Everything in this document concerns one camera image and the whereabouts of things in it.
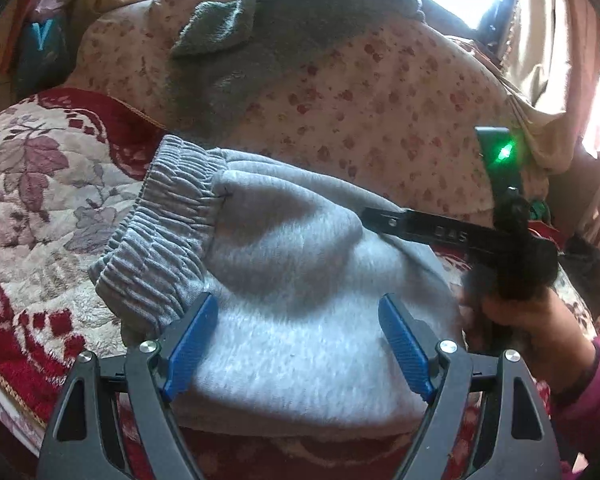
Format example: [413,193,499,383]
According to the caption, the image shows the grey sweatpants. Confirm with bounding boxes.
[88,136,463,440]

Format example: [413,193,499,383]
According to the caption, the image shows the pink sleeve forearm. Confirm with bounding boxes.
[550,337,600,479]

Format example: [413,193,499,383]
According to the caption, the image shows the person's right hand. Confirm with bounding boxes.
[452,286,596,393]

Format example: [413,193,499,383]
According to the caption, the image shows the green cloth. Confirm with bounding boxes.
[529,198,552,226]

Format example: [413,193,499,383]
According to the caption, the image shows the dark black-green garment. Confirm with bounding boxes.
[559,233,600,320]

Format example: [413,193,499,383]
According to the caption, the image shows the floral quilt bundle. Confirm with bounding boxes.
[68,0,518,225]

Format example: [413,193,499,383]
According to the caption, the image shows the grey-green fleece garment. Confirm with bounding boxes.
[166,0,425,144]

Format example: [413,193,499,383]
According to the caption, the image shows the red floral fleece blanket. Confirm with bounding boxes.
[0,88,509,450]

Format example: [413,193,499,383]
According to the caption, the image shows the teal plastic bag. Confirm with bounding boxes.
[14,12,72,100]

